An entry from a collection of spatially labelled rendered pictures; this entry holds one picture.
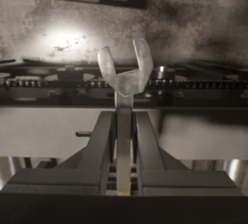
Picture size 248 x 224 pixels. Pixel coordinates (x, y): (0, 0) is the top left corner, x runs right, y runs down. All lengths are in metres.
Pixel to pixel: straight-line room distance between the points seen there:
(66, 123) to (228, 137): 0.26
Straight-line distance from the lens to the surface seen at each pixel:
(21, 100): 0.59
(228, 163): 0.75
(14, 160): 0.80
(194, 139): 0.30
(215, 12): 1.58
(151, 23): 1.43
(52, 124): 0.29
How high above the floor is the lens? 1.41
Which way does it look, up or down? 73 degrees down
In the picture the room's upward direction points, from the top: 177 degrees counter-clockwise
